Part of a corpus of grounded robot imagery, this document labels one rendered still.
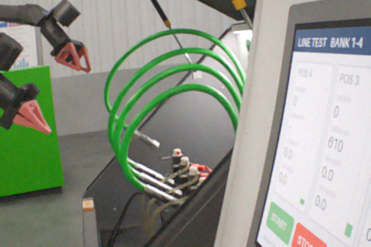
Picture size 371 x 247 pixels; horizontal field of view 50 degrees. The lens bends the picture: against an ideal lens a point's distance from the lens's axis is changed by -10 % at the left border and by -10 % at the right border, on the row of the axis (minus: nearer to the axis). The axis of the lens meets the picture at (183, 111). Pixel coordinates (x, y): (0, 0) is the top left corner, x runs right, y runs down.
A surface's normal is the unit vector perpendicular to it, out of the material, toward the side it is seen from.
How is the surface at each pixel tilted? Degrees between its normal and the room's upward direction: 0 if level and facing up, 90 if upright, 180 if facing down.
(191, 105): 90
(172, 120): 90
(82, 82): 90
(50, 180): 90
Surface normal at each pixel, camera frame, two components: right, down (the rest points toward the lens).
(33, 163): 0.44, 0.11
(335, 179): -0.96, -0.13
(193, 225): 0.22, 0.14
